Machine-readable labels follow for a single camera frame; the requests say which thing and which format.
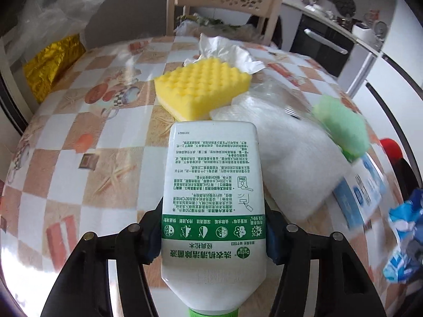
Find clear plastic wrapper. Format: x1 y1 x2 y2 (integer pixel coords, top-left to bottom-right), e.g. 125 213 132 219
251 77 318 119

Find white refrigerator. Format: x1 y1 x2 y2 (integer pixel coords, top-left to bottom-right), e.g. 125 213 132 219
337 0 423 139

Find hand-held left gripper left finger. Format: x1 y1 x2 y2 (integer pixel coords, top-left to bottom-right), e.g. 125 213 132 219
40 198 164 317

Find white detergent bottle green cap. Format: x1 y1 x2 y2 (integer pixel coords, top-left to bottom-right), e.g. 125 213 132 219
159 121 268 317

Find gold foil bag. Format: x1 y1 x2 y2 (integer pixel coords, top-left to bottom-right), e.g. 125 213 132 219
22 34 87 104

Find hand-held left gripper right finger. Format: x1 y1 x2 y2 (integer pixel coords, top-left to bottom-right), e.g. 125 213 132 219
264 201 385 317

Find yellow wavy sponge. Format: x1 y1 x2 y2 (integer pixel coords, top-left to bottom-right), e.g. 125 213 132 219
155 57 252 122

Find clear bag of greens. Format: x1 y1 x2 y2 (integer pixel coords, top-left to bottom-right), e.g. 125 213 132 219
175 12 265 45

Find blue white carton box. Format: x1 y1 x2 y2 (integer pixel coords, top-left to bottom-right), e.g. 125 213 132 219
332 155 389 230

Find blue plastic bag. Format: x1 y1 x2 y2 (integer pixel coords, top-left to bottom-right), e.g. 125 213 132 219
383 190 423 285

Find crumpled white tissue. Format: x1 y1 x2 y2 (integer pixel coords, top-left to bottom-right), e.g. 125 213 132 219
183 34 266 75

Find white kitchen countertop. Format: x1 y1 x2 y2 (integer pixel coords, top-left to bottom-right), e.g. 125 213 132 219
282 0 384 53

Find red round stool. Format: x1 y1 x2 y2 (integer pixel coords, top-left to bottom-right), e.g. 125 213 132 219
379 138 404 164

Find white rice cooker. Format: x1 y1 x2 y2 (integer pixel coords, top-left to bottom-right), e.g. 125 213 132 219
351 21 387 47

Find green sponge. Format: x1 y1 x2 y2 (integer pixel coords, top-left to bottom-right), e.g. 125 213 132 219
312 95 371 159

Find black jacket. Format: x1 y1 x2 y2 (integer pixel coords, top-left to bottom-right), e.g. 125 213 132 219
269 15 284 52

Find large clear plastic bag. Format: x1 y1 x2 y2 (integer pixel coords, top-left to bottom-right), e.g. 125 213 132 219
13 0 109 37

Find dark round steamer rack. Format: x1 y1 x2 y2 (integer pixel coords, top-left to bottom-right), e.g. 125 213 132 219
332 0 357 15

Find black built-in oven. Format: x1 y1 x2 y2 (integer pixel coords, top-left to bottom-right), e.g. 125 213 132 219
290 16 357 77

